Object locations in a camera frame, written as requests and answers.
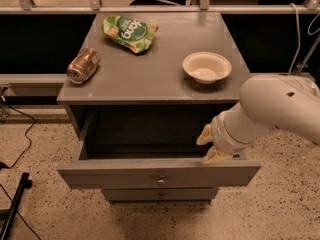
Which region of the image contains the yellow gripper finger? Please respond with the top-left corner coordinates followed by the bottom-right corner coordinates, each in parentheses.
top-left (196, 124), bottom-right (212, 146)
top-left (202, 146), bottom-right (232, 164)

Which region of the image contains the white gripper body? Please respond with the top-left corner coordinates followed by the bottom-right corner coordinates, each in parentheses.
top-left (211, 112), bottom-right (252, 154)

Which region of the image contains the grey top drawer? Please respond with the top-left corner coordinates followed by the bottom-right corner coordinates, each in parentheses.
top-left (56, 108), bottom-right (262, 190)

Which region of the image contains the grey drawer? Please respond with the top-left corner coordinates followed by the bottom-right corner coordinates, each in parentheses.
top-left (102, 188), bottom-right (218, 202)
top-left (56, 108), bottom-right (262, 190)

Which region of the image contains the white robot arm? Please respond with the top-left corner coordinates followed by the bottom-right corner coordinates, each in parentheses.
top-left (196, 74), bottom-right (320, 164)

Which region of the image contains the grey bottom drawer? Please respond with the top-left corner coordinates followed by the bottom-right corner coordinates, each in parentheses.
top-left (102, 188), bottom-right (218, 202)

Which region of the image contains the grey wooden drawer cabinet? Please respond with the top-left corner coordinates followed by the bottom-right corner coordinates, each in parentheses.
top-left (56, 11), bottom-right (264, 204)

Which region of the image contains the white paper bowl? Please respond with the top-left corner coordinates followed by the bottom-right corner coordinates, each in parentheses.
top-left (182, 52), bottom-right (232, 84)

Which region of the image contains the green chip bag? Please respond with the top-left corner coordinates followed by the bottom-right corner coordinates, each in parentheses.
top-left (102, 15), bottom-right (159, 54)

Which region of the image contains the gold soda can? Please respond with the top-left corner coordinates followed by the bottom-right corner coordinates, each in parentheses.
top-left (66, 48), bottom-right (100, 84)

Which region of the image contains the metal window railing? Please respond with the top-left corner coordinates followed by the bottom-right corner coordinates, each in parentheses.
top-left (0, 0), bottom-right (320, 16)

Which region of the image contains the black stand leg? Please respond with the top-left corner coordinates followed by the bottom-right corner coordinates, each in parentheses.
top-left (0, 172), bottom-right (32, 240)

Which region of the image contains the white cable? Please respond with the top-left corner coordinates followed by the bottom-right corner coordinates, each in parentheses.
top-left (287, 2), bottom-right (302, 75)

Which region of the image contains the black floor cable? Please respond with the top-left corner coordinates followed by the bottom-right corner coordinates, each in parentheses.
top-left (0, 93), bottom-right (38, 170)

